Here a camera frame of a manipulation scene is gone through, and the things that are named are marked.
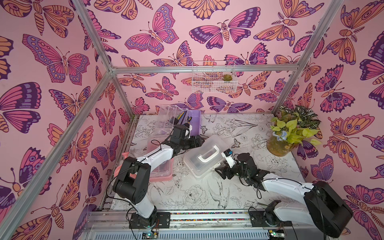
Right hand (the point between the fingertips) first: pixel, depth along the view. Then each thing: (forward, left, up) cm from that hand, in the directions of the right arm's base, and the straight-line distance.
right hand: (220, 164), depth 86 cm
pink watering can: (+3, +55, +4) cm, 55 cm away
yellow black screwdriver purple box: (+41, +20, -6) cm, 46 cm away
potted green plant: (+14, -37, +17) cm, 43 cm away
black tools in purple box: (+33, +27, +2) cm, 43 cm away
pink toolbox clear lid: (-6, +31, +2) cm, 32 cm away
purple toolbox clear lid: (+35, +34, +3) cm, 50 cm away
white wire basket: (+54, +4, +18) cm, 57 cm away
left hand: (+12, +11, +6) cm, 17 cm away
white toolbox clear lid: (+2, +9, +4) cm, 10 cm away
